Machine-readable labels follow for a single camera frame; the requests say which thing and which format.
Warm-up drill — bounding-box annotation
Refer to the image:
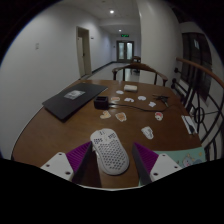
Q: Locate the dark bunch of keys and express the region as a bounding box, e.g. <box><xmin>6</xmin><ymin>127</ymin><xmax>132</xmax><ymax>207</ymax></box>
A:
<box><xmin>152</xmin><ymin>94</ymin><xmax>171</xmax><ymax>108</ymax></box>

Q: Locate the beige cartoon sticker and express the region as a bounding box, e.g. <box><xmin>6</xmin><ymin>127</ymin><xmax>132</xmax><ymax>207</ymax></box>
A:
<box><xmin>99</xmin><ymin>110</ymin><xmax>112</xmax><ymax>120</ymax></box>

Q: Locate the thin black cable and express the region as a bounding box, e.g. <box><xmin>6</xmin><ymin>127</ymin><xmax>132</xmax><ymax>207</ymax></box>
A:
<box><xmin>107</xmin><ymin>102</ymin><xmax>181</xmax><ymax>113</ymax></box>

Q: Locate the white cartoon figure sticker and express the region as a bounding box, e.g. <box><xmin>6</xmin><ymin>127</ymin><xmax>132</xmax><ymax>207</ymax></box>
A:
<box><xmin>140</xmin><ymin>125</ymin><xmax>155</xmax><ymax>140</ymax></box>

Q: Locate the brown wooden armchair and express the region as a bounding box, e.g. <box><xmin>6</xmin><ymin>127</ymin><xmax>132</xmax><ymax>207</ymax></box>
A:
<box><xmin>111</xmin><ymin>62</ymin><xmax>169</xmax><ymax>87</ymax></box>

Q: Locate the black railing with wooden handrail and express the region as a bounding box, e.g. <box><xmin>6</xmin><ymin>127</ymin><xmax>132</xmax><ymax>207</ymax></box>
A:
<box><xmin>171</xmin><ymin>57</ymin><xmax>224</xmax><ymax>161</ymax></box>

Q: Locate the white perforated computer mouse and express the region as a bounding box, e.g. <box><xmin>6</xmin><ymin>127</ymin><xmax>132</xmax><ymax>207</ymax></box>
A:
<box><xmin>89</xmin><ymin>128</ymin><xmax>130</xmax><ymax>176</ymax></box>

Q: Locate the small white box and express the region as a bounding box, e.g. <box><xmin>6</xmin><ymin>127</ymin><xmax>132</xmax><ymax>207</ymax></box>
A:
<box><xmin>123</xmin><ymin>84</ymin><xmax>138</xmax><ymax>93</ymax></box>

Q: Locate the black closed laptop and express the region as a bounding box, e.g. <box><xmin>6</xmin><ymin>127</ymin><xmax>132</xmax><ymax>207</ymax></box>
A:
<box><xmin>41</xmin><ymin>82</ymin><xmax>109</xmax><ymax>122</ymax></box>

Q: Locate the beige side door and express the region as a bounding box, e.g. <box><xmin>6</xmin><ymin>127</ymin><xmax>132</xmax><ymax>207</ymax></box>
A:
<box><xmin>76</xmin><ymin>26</ymin><xmax>93</xmax><ymax>78</ymax></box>

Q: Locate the orange cartoon sticker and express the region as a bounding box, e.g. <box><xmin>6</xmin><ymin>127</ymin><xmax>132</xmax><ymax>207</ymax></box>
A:
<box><xmin>115</xmin><ymin>111</ymin><xmax>128</xmax><ymax>122</ymax></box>

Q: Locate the small black box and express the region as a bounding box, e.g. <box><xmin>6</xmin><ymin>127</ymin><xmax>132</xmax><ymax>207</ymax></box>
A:
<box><xmin>93</xmin><ymin>95</ymin><xmax>110</xmax><ymax>110</ymax></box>

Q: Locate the glass double door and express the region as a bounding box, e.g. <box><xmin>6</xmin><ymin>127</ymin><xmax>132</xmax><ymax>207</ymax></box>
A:
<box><xmin>116</xmin><ymin>40</ymin><xmax>135</xmax><ymax>63</ymax></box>

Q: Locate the white card with black pen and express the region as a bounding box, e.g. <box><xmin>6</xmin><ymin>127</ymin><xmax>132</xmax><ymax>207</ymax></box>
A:
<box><xmin>181</xmin><ymin>114</ymin><xmax>198</xmax><ymax>135</ymax></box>

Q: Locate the dark tall window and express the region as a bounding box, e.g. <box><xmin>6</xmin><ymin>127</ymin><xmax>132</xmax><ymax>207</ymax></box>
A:
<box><xmin>181</xmin><ymin>32</ymin><xmax>213</xmax><ymax>104</ymax></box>

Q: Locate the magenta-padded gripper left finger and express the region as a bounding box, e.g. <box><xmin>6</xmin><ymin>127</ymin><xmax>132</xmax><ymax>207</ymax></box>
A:
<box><xmin>39</xmin><ymin>141</ymin><xmax>94</xmax><ymax>186</ymax></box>

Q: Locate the red and white sticker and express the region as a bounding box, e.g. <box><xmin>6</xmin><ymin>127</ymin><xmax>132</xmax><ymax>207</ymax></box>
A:
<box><xmin>154</xmin><ymin>111</ymin><xmax>164</xmax><ymax>122</ymax></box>

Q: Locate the pale green cartoon mouse pad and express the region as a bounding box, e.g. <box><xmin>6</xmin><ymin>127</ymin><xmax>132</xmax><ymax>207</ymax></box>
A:
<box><xmin>153</xmin><ymin>146</ymin><xmax>208</xmax><ymax>169</ymax></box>

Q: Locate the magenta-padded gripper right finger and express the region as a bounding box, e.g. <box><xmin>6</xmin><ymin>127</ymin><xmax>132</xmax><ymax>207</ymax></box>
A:
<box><xmin>131</xmin><ymin>141</ymin><xmax>184</xmax><ymax>186</ymax></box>

